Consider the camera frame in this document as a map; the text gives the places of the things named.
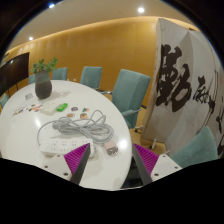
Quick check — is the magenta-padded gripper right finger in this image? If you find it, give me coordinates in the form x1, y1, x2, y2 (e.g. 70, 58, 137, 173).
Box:
131, 143, 183, 187

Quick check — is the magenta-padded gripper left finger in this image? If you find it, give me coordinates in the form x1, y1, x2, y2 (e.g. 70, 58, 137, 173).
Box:
42, 143, 92, 186

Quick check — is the small grey-white charger block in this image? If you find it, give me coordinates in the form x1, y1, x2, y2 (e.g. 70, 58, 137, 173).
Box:
103, 140, 118, 157

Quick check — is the white power strip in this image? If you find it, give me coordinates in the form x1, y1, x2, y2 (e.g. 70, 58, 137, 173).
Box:
39, 138, 96, 159

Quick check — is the small green plastic object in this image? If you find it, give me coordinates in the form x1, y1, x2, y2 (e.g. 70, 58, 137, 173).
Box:
55, 102, 69, 112

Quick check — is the flat white box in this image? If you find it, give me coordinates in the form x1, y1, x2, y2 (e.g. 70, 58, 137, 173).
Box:
40, 100, 63, 116

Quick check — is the colourful sticker sheet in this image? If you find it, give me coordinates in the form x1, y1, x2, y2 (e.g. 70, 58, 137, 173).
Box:
27, 103, 44, 113
12, 105, 28, 117

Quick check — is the group of teal chairs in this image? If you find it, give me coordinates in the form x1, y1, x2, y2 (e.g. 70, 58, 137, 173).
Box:
0, 65, 220, 168

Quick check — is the potted plant in dark vase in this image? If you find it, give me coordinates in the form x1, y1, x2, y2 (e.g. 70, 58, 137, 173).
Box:
30, 57, 58, 100

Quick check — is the white calligraphy folding screen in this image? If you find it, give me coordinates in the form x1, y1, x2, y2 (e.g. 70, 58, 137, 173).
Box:
141, 17, 224, 158

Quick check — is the group of ceiling lights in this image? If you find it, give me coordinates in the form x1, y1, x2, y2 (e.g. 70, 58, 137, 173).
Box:
28, 2, 146, 42

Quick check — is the coiled grey power cable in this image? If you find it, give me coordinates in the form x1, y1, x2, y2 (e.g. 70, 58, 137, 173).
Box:
36, 109, 115, 148

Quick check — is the black wall screen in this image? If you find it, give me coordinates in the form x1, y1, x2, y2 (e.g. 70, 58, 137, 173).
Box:
0, 51, 30, 98

